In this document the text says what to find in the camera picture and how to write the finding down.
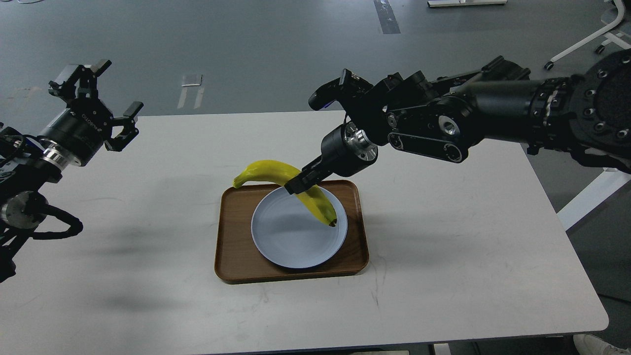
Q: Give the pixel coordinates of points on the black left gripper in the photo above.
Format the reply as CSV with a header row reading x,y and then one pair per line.
x,y
86,123

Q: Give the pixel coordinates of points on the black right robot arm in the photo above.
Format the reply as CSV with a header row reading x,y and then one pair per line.
x,y
587,116

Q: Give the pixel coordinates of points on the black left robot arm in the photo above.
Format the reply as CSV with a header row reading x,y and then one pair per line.
x,y
26,165

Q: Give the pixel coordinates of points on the white side table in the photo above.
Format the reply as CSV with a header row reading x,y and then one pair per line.
x,y
601,188

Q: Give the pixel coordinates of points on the yellow banana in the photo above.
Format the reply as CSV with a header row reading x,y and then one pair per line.
x,y
280,173

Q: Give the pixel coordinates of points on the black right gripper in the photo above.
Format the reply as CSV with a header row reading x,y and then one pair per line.
x,y
344,152

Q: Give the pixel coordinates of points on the white wheeled chair base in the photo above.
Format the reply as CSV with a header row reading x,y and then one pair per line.
x,y
616,25

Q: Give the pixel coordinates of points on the brown wooden tray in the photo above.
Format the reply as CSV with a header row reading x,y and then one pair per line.
x,y
238,261

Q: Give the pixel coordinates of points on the light blue plate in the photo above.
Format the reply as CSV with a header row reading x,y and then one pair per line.
x,y
287,234

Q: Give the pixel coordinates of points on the white shoe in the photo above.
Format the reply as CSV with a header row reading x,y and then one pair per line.
x,y
587,344

